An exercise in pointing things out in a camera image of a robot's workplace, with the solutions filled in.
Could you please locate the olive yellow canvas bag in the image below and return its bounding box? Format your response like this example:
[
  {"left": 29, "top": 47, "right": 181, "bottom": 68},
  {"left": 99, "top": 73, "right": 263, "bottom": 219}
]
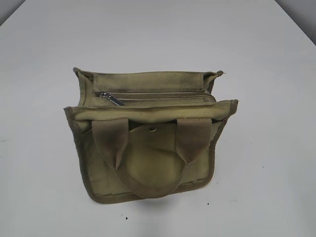
[{"left": 64, "top": 68, "right": 238, "bottom": 204}]

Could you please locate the silver metal zipper pull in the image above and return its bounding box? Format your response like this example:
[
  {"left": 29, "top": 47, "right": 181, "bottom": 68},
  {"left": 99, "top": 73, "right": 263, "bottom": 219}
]
[{"left": 99, "top": 91, "right": 124, "bottom": 106}]

